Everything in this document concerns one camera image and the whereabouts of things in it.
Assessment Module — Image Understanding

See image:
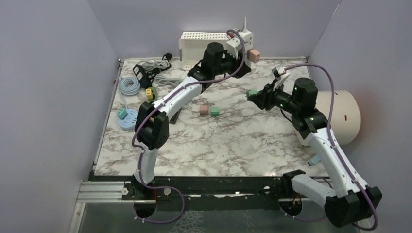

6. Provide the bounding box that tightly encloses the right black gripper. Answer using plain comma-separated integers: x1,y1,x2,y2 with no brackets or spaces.
249,78,301,115

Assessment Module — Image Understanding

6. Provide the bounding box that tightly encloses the white strip grey cable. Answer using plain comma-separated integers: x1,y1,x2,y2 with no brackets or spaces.
138,60,171,72

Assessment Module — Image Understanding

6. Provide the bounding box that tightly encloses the cream cylindrical bin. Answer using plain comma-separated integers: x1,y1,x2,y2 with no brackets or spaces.
295,90,361,147

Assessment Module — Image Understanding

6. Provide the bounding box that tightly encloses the white perforated plastic basket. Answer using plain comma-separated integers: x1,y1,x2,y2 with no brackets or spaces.
178,31,228,70

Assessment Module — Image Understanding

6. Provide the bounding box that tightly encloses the white power strip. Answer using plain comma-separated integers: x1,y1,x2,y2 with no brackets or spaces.
238,17,254,63

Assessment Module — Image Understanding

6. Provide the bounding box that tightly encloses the light blue coiled cable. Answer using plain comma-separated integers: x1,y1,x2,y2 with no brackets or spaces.
120,75,141,96

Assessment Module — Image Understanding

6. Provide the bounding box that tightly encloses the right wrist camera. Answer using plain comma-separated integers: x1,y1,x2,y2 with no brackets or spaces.
272,66,290,90

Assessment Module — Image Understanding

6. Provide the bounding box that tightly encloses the teal plug adapter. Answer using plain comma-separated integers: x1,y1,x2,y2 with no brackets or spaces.
117,108,128,120

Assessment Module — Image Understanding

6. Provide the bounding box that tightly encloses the light blue small device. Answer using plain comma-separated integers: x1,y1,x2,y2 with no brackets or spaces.
307,155,320,166

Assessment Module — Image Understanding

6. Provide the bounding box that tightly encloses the round blue power strip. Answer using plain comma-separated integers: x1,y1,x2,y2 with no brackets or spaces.
117,108,138,131

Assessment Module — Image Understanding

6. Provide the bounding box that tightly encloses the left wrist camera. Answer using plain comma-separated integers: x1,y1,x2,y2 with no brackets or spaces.
226,37,248,59

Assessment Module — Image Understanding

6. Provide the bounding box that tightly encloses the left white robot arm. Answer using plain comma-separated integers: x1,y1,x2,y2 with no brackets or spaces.
131,40,250,200

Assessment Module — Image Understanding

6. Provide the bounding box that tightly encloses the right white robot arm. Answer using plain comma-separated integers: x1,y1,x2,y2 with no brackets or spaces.
247,78,382,227

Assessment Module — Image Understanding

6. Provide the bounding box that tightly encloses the green power strip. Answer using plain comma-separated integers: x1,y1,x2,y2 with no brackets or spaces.
145,86,158,102

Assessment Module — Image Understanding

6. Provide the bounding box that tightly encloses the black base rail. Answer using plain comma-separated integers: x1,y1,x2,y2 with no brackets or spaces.
121,176,300,211

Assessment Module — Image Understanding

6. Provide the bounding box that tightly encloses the pink plug adapter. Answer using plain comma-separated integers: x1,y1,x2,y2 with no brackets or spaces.
199,105,209,116

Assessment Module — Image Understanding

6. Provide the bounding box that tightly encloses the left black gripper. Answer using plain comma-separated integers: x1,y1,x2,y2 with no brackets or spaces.
211,49,249,78

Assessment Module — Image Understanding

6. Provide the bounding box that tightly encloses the yellow plug adapter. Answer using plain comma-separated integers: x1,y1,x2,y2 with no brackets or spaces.
145,88,154,100

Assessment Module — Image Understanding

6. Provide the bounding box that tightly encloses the grey cable bundle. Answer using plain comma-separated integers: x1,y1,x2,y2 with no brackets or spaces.
154,76,184,88

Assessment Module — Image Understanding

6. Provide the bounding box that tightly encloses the green plug adapter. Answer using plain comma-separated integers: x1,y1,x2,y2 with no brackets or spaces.
209,106,220,117

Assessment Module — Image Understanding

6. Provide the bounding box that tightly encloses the black power strip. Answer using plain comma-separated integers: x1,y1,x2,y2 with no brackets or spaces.
169,109,182,125
133,64,153,89

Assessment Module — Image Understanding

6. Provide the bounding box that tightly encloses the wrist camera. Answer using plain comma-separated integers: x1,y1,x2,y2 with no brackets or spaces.
272,66,290,90
226,37,248,59

